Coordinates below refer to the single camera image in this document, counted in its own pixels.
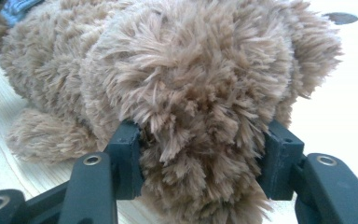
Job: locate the grey towel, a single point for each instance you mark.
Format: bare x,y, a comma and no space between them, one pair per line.
17,9

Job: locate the brown teddy bear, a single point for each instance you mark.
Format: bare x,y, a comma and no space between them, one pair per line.
167,77

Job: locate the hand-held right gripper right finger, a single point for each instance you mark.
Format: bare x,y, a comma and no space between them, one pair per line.
281,165

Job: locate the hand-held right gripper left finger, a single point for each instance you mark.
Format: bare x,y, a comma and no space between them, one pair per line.
126,161

